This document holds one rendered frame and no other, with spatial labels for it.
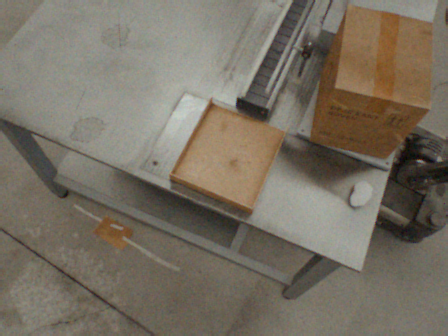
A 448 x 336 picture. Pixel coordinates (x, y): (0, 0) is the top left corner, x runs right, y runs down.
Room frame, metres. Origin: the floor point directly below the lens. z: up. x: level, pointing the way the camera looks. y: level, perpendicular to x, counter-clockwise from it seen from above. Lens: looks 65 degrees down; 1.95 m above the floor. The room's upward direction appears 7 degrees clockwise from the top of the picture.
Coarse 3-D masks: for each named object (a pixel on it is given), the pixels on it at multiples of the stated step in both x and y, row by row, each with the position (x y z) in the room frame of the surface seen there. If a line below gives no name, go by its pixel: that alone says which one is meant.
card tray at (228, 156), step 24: (216, 120) 0.72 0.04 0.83; (240, 120) 0.73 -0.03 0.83; (192, 144) 0.62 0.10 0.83; (216, 144) 0.63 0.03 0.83; (240, 144) 0.64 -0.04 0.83; (264, 144) 0.65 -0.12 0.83; (192, 168) 0.54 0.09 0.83; (216, 168) 0.55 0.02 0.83; (240, 168) 0.56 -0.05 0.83; (264, 168) 0.57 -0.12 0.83; (216, 192) 0.46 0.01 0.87; (240, 192) 0.48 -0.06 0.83
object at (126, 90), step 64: (64, 0) 1.14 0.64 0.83; (128, 0) 1.18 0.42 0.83; (192, 0) 1.22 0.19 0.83; (256, 0) 1.26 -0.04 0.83; (384, 0) 1.34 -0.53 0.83; (0, 64) 0.83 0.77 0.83; (64, 64) 0.86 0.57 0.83; (128, 64) 0.89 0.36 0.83; (192, 64) 0.93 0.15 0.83; (320, 64) 1.00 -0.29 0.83; (64, 128) 0.62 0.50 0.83; (128, 128) 0.65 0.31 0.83; (192, 128) 0.68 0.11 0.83; (192, 192) 0.46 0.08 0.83; (320, 192) 0.51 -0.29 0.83; (320, 256) 0.33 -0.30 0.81
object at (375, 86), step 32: (352, 32) 0.86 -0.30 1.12; (384, 32) 0.87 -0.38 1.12; (416, 32) 0.89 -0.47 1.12; (352, 64) 0.75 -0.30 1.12; (384, 64) 0.76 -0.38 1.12; (416, 64) 0.78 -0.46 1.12; (320, 96) 0.79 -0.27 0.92; (352, 96) 0.66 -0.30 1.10; (384, 96) 0.66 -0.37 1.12; (416, 96) 0.67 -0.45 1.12; (320, 128) 0.67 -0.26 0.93; (352, 128) 0.66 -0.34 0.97; (384, 128) 0.65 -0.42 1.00
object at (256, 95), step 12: (300, 0) 1.23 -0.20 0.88; (288, 12) 1.17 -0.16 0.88; (300, 12) 1.17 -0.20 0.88; (288, 24) 1.11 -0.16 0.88; (276, 36) 1.05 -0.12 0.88; (288, 36) 1.06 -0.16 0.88; (276, 48) 1.00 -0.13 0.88; (264, 60) 0.94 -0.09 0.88; (276, 60) 0.95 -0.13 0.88; (264, 72) 0.89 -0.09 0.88; (252, 84) 0.84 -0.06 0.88; (264, 84) 0.84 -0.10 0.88; (276, 84) 0.85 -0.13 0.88; (252, 96) 0.79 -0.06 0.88; (264, 96) 0.80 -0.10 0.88; (264, 108) 0.75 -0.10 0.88
